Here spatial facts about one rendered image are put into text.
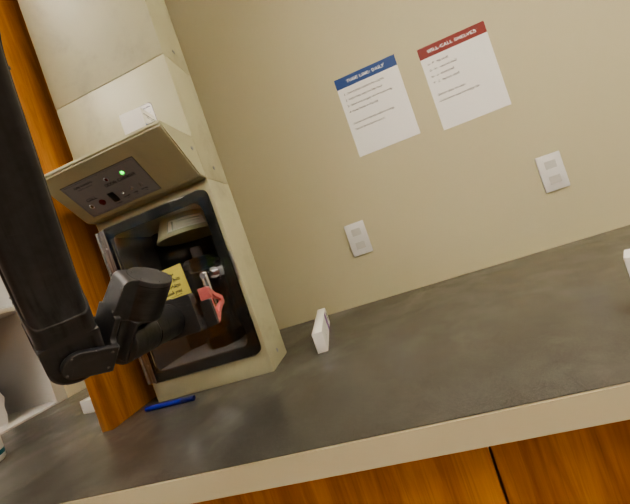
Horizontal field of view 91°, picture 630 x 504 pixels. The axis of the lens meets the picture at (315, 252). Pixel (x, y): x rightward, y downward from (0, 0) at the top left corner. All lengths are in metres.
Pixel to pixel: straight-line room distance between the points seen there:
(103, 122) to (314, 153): 0.61
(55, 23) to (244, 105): 0.53
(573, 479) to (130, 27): 1.13
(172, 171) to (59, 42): 0.46
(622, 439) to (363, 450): 0.29
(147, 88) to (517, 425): 0.92
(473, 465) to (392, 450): 0.11
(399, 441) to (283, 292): 0.81
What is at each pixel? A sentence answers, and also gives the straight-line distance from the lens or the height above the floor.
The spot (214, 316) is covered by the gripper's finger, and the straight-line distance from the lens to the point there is 0.56.
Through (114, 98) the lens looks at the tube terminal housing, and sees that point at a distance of 0.95.
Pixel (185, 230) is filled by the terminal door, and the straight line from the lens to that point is 0.77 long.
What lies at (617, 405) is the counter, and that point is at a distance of 0.48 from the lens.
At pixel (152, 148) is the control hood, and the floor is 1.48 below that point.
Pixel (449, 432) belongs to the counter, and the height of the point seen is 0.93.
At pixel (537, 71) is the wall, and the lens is 1.29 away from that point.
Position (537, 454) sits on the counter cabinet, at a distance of 0.51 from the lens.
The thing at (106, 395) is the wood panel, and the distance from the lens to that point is 0.91.
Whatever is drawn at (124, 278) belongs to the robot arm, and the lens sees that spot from 0.46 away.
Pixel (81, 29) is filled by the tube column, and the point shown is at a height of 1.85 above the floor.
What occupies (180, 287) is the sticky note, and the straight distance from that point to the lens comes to 0.79.
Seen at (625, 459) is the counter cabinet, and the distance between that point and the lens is 0.55.
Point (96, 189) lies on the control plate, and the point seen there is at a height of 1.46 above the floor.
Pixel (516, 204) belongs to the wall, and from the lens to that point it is 1.18.
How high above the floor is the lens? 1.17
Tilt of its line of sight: level
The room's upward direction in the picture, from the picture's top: 19 degrees counter-clockwise
